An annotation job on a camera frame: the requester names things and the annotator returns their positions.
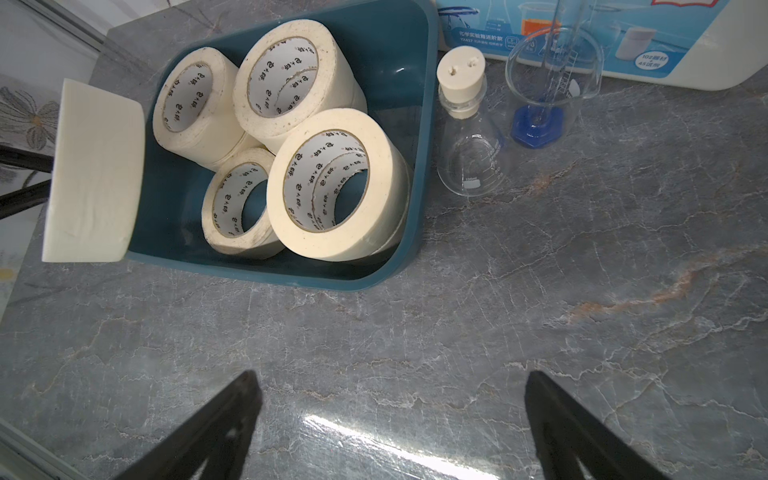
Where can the glass cylinder with blue base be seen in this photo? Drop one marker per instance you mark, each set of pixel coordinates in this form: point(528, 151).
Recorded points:
point(556, 66)

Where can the glass flask with stopper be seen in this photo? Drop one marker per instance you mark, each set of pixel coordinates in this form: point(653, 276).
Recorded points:
point(471, 162)

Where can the cream tape roll three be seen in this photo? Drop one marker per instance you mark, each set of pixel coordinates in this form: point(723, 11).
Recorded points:
point(224, 205)

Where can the cream tape roll two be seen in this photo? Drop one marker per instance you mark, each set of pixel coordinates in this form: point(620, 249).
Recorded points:
point(194, 116)

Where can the teal plastic storage tray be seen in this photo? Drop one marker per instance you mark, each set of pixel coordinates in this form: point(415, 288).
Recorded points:
point(392, 49)

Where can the white box with blue lid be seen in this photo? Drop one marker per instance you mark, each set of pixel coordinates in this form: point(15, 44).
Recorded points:
point(702, 45)

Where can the cream tape roll five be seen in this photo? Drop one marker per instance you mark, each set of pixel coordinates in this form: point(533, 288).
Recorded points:
point(293, 72)

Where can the cream tape roll one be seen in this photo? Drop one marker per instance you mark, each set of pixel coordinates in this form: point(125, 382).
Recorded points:
point(96, 177)

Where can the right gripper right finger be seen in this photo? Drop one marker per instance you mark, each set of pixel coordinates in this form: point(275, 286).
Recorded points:
point(570, 441)

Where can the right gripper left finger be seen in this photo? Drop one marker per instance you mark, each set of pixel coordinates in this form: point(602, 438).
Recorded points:
point(213, 443)

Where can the cream tape roll four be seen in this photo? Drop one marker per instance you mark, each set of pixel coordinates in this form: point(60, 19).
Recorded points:
point(339, 189)

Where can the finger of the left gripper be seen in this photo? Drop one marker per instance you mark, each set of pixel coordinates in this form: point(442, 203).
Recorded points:
point(24, 199)
point(23, 159)

